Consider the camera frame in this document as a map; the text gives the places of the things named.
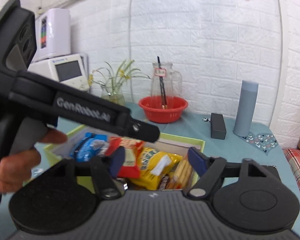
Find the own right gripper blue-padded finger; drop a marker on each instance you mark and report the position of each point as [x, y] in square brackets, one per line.
[103, 170]
[210, 172]

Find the black closed right gripper fingers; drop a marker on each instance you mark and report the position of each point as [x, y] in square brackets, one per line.
[142, 131]

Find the person's left hand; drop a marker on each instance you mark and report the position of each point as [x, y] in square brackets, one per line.
[16, 168]

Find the red snack bag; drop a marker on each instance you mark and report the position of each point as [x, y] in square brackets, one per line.
[133, 148]

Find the blue snack packet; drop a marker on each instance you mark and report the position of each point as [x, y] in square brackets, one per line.
[89, 146]

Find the red plastic basin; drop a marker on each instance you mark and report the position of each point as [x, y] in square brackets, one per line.
[155, 112]

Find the cracker packet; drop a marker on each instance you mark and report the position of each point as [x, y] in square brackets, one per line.
[181, 175]

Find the yellow snack bag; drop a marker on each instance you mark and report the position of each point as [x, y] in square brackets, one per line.
[153, 165]

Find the black rectangular case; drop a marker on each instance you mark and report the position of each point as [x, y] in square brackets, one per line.
[217, 126]

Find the orchid plant in glass vase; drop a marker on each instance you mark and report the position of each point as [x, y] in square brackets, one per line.
[111, 81]

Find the clear glass pitcher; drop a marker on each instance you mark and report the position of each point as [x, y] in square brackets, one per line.
[166, 85]

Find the white machine with screen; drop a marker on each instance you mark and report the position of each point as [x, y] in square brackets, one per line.
[70, 70]

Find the grey cylindrical bottle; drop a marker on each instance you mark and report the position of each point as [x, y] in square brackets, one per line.
[246, 107]

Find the white water purifier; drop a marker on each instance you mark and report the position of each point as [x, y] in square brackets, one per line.
[53, 34]

